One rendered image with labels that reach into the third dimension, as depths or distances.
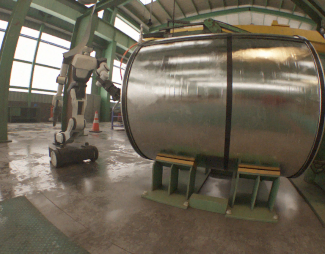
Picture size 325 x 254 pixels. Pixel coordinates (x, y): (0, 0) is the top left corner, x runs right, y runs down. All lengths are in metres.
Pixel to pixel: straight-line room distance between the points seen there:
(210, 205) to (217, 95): 0.70
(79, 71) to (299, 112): 1.93
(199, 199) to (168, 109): 0.63
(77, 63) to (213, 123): 1.51
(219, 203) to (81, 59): 1.83
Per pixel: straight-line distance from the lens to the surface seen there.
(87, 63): 1.92
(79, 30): 5.82
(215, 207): 1.16
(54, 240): 0.92
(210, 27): 2.41
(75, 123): 1.89
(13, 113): 10.04
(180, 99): 0.97
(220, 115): 0.93
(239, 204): 1.29
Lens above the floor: 0.60
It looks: 3 degrees down
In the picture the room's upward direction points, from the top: 3 degrees clockwise
